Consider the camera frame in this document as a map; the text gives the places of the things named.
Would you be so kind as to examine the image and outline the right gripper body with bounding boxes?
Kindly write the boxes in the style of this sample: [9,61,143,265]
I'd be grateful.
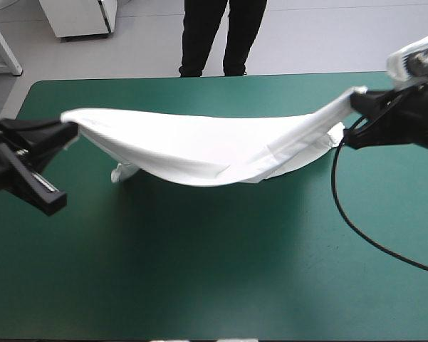
[387,78,428,155]

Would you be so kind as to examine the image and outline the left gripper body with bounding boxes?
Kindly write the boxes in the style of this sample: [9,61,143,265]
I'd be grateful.
[0,123,68,217]

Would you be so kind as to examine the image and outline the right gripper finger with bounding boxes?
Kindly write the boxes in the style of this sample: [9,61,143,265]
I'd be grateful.
[343,116,396,150]
[350,89,400,117]

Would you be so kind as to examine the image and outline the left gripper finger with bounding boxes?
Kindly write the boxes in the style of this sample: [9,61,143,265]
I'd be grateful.
[26,141,72,175]
[0,118,80,144]

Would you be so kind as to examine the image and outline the white T-shirt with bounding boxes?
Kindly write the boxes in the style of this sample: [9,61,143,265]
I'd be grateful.
[60,85,368,188]

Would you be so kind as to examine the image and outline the white cabinet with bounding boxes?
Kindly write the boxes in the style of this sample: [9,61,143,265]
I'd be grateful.
[38,0,119,41]

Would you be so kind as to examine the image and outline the person's legs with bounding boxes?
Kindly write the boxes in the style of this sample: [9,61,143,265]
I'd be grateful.
[178,0,268,78]

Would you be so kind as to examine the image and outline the black cable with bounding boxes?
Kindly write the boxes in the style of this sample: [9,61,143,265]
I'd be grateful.
[331,115,428,277]

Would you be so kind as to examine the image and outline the white table frame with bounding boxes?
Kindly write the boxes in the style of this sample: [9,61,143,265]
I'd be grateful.
[0,6,24,76]

